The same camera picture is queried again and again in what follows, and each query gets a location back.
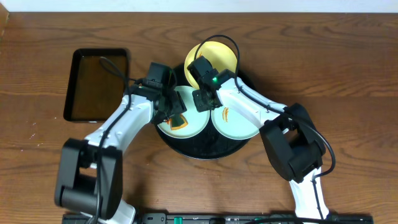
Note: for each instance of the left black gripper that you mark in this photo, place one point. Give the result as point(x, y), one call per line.
point(173, 109)

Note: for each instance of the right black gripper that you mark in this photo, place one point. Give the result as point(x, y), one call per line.
point(199, 104)

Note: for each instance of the orange and green sponge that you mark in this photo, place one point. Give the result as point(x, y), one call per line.
point(177, 121)

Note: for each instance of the pale green plate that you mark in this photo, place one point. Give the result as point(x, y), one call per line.
point(195, 121)
point(232, 125)

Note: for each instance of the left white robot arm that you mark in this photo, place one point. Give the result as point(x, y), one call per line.
point(90, 174)

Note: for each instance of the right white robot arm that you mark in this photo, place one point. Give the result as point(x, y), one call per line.
point(293, 145)

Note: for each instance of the round black serving tray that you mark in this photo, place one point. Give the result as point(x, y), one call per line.
point(209, 143)

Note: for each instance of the black rectangular water tray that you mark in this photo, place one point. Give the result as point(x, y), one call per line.
point(93, 94)

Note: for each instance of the yellow plate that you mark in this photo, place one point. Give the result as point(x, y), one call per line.
point(219, 55)

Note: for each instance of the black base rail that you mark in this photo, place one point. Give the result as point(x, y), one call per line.
point(162, 218)

